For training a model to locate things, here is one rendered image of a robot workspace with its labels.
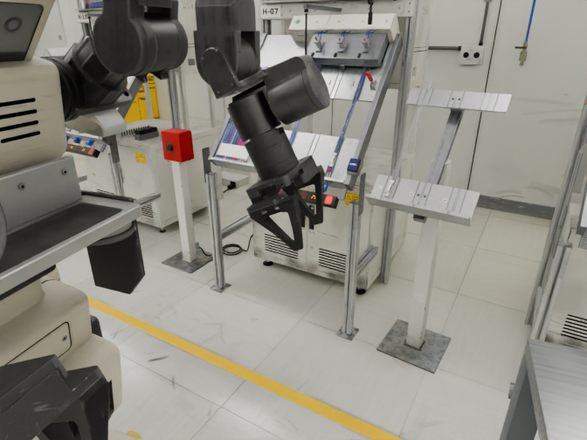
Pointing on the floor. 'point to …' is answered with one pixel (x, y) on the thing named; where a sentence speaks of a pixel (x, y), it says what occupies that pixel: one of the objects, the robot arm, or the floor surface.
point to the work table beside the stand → (549, 395)
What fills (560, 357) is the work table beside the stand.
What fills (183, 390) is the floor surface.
